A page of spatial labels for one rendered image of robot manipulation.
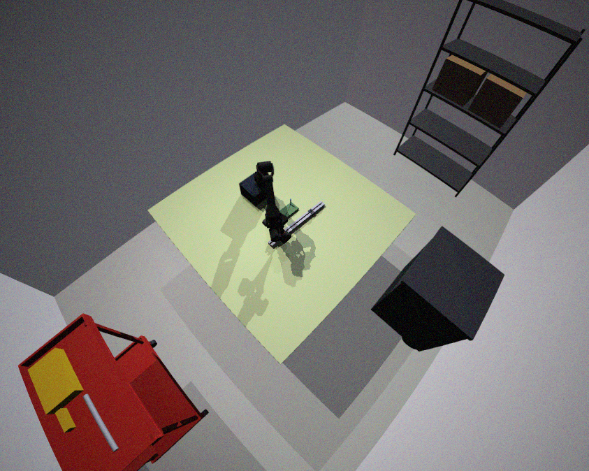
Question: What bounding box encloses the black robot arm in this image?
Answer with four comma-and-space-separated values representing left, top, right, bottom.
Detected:
254, 161, 288, 242

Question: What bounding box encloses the green rectangular tray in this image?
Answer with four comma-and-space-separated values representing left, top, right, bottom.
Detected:
280, 202, 299, 217

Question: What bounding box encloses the grey slotted metal rail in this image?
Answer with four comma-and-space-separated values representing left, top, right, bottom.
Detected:
268, 201, 325, 247

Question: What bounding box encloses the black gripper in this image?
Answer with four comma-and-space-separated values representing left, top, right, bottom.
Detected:
262, 219, 291, 244

